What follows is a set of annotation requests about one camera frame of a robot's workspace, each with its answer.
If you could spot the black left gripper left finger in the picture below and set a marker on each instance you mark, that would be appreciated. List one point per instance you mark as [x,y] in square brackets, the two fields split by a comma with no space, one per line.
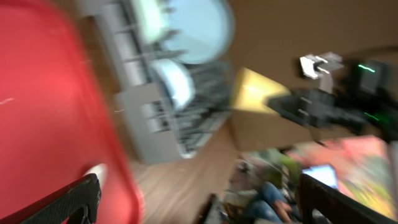
[74,203]

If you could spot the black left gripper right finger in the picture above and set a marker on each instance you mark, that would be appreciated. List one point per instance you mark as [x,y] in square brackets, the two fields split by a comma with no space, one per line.
[333,205]

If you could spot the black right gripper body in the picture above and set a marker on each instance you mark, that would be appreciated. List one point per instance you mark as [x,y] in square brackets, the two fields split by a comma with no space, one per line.
[312,108]

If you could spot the yellow cup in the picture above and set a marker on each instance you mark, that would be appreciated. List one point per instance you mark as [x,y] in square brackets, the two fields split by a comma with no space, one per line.
[252,91]

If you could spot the light blue plate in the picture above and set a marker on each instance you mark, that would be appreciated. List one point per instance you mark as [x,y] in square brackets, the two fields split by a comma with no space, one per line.
[205,29]

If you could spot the light blue bowl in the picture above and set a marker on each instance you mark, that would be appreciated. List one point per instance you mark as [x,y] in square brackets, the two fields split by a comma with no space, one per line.
[177,80]

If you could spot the mint green bowl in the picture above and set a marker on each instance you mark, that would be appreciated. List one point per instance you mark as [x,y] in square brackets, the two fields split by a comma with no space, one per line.
[152,19]

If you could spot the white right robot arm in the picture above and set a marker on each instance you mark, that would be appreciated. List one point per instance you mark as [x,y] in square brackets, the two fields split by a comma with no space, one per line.
[353,92]

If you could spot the grey dishwasher rack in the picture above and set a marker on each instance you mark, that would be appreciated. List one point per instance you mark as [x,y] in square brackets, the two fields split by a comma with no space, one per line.
[160,133]

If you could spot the white plastic spoon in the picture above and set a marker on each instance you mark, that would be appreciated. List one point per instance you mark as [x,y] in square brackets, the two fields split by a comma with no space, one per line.
[101,172]

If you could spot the red serving tray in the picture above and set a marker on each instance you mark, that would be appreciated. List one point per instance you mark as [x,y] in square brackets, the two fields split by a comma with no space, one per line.
[55,125]

